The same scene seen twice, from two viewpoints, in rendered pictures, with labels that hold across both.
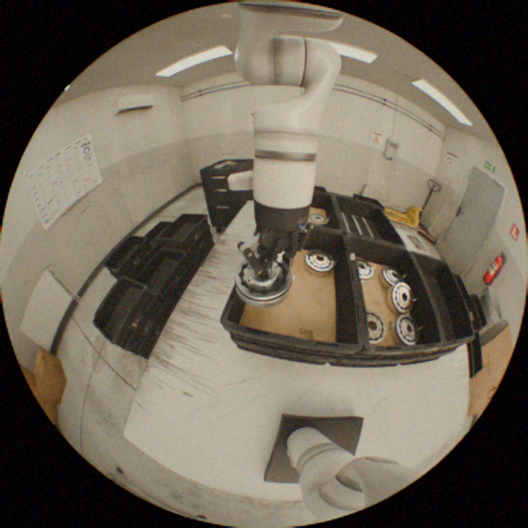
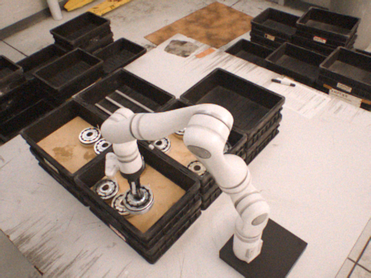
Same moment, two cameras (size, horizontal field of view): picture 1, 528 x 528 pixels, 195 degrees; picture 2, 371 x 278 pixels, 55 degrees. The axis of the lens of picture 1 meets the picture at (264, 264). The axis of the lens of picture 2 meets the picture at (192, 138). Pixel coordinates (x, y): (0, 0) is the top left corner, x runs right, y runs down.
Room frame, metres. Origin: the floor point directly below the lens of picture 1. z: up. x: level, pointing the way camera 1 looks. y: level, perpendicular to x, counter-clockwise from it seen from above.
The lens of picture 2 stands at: (-0.35, 0.49, 2.00)
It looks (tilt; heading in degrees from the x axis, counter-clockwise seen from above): 47 degrees down; 301
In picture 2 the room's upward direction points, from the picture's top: 5 degrees counter-clockwise
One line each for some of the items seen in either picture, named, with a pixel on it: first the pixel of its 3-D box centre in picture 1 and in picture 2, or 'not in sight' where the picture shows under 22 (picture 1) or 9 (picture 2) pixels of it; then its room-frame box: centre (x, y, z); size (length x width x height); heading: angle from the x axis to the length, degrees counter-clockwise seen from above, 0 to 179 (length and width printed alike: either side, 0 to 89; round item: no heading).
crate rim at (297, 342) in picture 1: (301, 268); (136, 181); (0.26, -0.10, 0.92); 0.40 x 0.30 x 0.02; 166
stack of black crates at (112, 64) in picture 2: not in sight; (120, 71); (1.34, -1.29, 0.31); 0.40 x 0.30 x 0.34; 77
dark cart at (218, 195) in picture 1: (232, 196); not in sight; (1.94, 0.42, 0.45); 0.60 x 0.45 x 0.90; 167
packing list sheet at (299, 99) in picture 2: (459, 339); (295, 96); (-0.09, -1.08, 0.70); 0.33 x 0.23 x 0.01; 167
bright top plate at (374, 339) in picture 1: (371, 326); (197, 169); (0.10, -0.29, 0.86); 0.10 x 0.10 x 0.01
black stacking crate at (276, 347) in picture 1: (297, 280); (138, 189); (0.26, -0.10, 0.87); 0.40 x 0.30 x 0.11; 166
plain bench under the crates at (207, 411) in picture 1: (340, 333); (192, 195); (0.25, -0.46, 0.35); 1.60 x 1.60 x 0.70; 77
